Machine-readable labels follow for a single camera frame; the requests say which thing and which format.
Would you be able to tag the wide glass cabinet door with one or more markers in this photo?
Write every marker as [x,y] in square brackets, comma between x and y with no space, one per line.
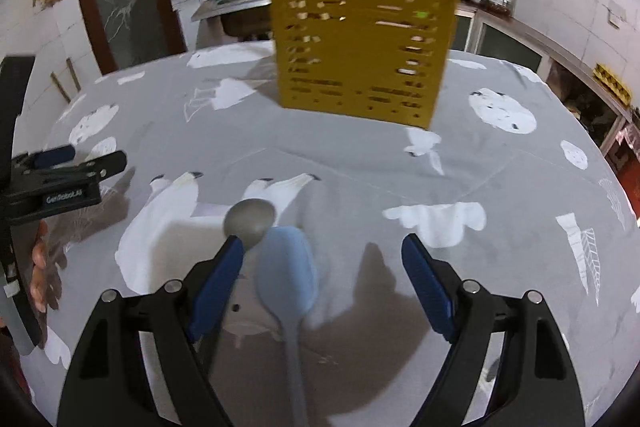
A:
[507,44]

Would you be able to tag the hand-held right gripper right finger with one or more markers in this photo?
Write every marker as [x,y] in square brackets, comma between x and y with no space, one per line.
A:
[425,282]

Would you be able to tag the narrow glass cabinet door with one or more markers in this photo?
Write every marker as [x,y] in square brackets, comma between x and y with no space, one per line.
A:
[462,34]

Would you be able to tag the white wall socket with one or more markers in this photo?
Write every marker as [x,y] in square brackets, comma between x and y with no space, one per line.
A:
[616,16]

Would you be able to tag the light blue silicone spoon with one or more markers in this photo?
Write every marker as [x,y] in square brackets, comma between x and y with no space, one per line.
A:
[287,277]

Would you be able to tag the grey printed tablecloth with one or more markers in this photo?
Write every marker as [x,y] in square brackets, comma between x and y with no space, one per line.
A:
[350,167]

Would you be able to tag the steel sink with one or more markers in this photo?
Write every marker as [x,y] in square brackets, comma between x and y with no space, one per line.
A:
[230,7]

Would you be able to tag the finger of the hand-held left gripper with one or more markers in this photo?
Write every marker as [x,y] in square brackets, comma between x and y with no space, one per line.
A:
[100,164]
[55,154]

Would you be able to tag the yellow egg tray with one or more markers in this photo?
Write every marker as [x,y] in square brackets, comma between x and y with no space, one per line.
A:
[612,82]

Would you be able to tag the person's left hand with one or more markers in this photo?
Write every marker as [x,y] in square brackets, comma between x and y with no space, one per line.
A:
[45,272]

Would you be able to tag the metal spoon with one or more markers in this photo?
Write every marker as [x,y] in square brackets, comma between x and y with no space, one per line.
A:
[250,219]

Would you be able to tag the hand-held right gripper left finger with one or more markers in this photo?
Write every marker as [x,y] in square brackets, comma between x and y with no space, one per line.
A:
[220,282]

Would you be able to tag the yellow perforated utensil holder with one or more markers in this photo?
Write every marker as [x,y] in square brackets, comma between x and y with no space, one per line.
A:
[360,52]

